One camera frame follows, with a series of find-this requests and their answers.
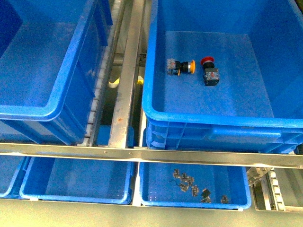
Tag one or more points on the lower blue bin with clips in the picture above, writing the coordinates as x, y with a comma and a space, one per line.
153, 186

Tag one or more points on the blue middle empty bin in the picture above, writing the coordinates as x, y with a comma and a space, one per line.
50, 57

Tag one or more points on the pile of small metal clips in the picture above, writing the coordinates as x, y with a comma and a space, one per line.
198, 186

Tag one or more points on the red mushroom push button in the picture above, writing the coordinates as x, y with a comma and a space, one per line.
211, 74

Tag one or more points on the blue target bin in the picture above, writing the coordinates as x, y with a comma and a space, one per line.
257, 46

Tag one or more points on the metal divider rail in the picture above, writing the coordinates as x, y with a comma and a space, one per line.
123, 107

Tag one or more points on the metal front shelf rail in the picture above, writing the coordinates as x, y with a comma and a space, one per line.
138, 154

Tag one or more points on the orange push button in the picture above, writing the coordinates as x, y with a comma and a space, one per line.
174, 67

